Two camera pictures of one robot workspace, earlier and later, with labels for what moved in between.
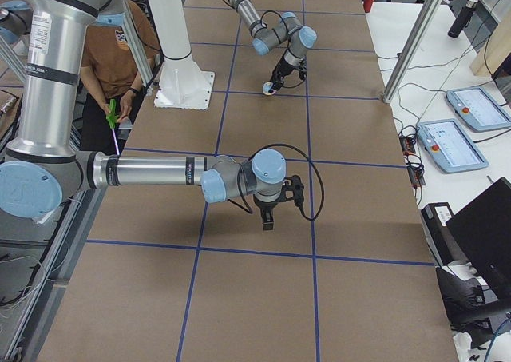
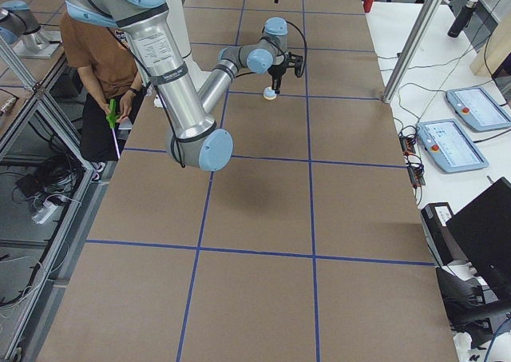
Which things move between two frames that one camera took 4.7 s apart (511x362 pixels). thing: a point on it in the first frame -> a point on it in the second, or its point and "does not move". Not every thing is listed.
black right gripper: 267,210 -> 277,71
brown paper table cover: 165,275 does not move
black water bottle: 462,17 does not move
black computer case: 445,247 does not move
